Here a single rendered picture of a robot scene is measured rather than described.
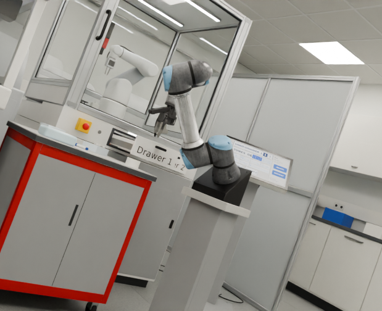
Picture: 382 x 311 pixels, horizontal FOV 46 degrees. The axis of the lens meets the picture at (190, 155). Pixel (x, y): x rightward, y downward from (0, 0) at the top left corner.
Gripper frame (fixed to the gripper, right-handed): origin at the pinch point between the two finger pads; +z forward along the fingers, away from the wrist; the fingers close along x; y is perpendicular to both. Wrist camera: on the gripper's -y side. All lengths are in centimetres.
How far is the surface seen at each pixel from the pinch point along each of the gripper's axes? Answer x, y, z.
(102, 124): 23.0, -23.5, 5.3
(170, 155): -10.8, 7.5, 8.3
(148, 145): -10.8, -8.2, 7.7
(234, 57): 23, 49, -72
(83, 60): 23, -48, -24
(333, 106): 21, 161, -81
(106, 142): 22.9, -16.7, 14.6
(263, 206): 57, 161, 18
